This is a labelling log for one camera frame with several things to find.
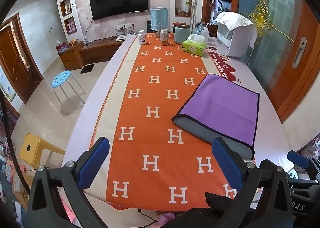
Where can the wooden side cabinet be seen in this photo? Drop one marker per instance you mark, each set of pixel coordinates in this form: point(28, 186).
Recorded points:
point(71, 57)

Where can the white mop pole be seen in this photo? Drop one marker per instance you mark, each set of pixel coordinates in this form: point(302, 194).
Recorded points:
point(193, 10)

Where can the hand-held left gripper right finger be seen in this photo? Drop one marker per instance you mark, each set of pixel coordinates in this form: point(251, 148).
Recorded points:
point(226, 165)

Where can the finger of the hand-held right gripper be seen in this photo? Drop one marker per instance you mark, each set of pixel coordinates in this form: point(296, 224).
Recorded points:
point(298, 159)

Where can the purple towel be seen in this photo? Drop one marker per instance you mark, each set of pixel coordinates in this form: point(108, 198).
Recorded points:
point(220, 103)

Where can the brown wooden door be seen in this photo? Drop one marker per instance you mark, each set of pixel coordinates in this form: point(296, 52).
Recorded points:
point(15, 60)

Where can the white set-top box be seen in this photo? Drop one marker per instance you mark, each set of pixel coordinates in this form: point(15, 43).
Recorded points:
point(121, 37)

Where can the pink tissue pack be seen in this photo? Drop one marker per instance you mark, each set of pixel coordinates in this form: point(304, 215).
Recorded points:
point(62, 47)

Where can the blue round stool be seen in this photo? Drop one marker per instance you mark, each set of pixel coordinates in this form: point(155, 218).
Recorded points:
point(61, 79)

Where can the wooden television cabinet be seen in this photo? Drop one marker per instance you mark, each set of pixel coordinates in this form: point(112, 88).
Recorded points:
point(100, 49)

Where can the amber glass jar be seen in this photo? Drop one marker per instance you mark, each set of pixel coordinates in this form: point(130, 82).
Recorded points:
point(164, 37)

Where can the orange patterned table runner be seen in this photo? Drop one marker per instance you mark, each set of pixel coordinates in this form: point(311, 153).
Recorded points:
point(155, 88)

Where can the dark cloth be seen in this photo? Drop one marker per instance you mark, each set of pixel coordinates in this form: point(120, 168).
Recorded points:
point(218, 203)

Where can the red printed mat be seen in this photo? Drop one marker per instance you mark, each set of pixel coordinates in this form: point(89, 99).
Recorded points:
point(222, 65)

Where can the gold hanging ornament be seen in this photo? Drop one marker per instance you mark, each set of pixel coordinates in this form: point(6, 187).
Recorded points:
point(261, 18)

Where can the black doormat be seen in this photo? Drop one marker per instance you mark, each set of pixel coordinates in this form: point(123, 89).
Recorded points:
point(87, 69)

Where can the white appliance with towel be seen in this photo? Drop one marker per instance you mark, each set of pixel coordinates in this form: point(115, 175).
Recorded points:
point(237, 22)

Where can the wooden sliding door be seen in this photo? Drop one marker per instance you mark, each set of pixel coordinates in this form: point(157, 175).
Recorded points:
point(300, 68)

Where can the yellow plastic stool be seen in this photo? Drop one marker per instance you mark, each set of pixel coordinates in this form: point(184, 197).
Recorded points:
point(32, 146)

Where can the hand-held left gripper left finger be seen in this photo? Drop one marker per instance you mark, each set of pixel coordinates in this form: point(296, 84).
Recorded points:
point(93, 161)

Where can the pink slipper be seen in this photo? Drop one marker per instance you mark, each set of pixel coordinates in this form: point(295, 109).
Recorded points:
point(168, 217)

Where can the teal jar with dark lid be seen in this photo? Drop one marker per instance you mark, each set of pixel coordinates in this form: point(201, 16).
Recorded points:
point(181, 34)

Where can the white pill bottle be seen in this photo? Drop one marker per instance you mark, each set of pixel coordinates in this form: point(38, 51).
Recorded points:
point(142, 38)

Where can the white squeeze bottle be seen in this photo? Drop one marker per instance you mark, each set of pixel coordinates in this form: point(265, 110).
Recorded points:
point(204, 34)

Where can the white countertop appliance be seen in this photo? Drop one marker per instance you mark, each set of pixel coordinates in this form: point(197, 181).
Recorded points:
point(233, 43)

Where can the snow globe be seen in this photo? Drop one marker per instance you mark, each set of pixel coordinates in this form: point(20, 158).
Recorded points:
point(199, 28)

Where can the green tissue box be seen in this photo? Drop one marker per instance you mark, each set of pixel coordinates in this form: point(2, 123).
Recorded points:
point(194, 47)

